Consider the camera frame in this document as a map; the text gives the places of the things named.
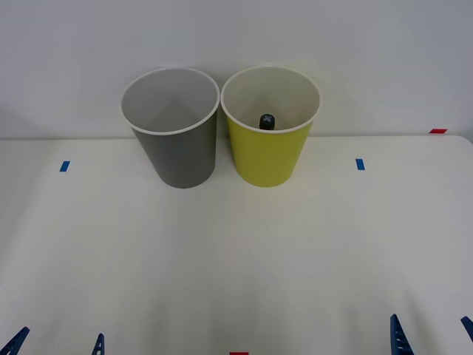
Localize yellow bottle with black cap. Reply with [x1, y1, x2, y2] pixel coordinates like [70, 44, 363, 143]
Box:
[258, 113, 278, 132]

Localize grey plastic waste bin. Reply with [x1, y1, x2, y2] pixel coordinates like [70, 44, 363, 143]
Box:
[120, 67, 222, 190]

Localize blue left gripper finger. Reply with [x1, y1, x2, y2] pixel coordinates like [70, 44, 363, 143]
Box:
[0, 325, 31, 355]
[89, 333, 106, 355]

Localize yellow-green plastic waste bin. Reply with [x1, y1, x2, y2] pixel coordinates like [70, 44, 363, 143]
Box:
[220, 65, 322, 189]

